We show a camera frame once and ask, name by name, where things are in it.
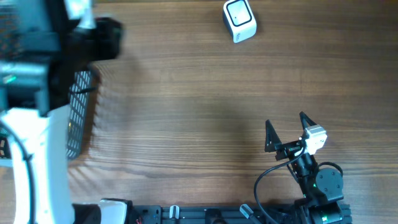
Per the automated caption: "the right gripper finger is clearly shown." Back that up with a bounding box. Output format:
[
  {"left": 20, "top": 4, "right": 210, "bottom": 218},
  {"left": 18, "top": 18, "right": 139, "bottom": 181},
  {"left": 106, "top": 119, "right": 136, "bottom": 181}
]
[
  {"left": 299, "top": 111, "right": 317, "bottom": 130},
  {"left": 264, "top": 119, "right": 282, "bottom": 152}
]

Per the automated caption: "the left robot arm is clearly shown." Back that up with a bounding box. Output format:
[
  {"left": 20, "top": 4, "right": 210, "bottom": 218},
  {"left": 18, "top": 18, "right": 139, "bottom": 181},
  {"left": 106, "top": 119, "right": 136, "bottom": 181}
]
[{"left": 1, "top": 1, "right": 128, "bottom": 223}]

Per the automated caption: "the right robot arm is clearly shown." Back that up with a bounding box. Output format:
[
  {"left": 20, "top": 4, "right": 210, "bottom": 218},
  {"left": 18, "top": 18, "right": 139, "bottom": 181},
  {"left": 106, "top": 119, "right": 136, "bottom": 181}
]
[{"left": 264, "top": 112, "right": 353, "bottom": 224}]

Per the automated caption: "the white barcode scanner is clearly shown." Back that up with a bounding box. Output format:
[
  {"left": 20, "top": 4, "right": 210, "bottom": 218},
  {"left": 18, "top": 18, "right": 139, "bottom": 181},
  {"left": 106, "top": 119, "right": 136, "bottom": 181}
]
[{"left": 223, "top": 0, "right": 257, "bottom": 44}]

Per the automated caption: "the grey plastic mesh basket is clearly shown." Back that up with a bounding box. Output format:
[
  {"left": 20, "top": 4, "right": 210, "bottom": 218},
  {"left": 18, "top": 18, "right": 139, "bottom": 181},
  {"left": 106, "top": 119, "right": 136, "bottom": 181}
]
[{"left": 0, "top": 70, "right": 94, "bottom": 169}]

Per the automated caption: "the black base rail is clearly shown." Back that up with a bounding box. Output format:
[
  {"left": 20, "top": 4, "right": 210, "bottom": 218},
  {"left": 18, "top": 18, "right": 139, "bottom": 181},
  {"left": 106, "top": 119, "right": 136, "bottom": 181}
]
[{"left": 126, "top": 203, "right": 352, "bottom": 224}]

